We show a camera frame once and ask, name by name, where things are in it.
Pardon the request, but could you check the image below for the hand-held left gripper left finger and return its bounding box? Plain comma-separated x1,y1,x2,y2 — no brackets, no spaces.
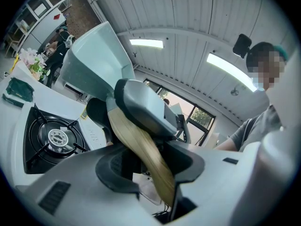
14,144,166,226

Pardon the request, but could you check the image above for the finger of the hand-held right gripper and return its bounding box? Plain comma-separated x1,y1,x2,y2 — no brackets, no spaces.
86,97,115,148

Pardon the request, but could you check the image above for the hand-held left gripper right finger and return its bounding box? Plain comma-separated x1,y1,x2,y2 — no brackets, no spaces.
164,130,293,226

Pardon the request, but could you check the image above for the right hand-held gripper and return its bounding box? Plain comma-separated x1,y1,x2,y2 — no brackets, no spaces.
113,78,191,145

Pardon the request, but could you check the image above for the teal square frying pan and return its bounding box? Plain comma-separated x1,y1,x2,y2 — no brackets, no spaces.
59,21,176,209

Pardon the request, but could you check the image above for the white induction cooktop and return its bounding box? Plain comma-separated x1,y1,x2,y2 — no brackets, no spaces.
8,100,109,187

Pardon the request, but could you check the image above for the person's right forearm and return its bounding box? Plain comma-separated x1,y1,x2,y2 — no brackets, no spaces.
213,139,236,152

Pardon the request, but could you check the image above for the large window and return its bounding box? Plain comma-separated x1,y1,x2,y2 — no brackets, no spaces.
143,78,216,148

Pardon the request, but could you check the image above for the table with white cloth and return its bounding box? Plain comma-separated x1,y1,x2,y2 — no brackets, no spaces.
0,60,95,188

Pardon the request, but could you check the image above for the person's torso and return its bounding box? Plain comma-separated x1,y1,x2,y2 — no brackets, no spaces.
229,88,285,153

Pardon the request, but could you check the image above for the ceiling light strip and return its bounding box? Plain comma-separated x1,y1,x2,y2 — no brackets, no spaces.
206,52,258,93
129,38,164,48

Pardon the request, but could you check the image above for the white backpack with oval shell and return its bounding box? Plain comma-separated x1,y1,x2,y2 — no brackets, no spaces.
63,34,76,48

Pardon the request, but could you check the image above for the green packet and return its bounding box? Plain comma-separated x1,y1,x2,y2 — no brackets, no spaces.
1,77,36,108

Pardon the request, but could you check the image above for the pink flower bouquet white box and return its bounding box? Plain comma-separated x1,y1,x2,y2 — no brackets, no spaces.
14,47,51,81

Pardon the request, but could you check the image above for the light blue face mask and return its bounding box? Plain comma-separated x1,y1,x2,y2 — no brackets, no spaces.
251,76,268,91

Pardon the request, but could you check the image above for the grey fridge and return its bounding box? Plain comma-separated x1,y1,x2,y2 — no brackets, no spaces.
22,7,67,48

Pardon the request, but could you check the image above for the black ceiling speaker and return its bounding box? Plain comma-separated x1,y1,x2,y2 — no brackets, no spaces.
232,33,253,59

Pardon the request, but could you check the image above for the white microwave oven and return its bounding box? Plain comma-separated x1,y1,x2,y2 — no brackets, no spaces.
34,3,48,16

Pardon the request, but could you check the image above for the person's head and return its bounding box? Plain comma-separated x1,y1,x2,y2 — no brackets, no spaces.
245,41,289,92

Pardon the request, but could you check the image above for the teal head band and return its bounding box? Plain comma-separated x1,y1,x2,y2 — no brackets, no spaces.
272,45,289,62

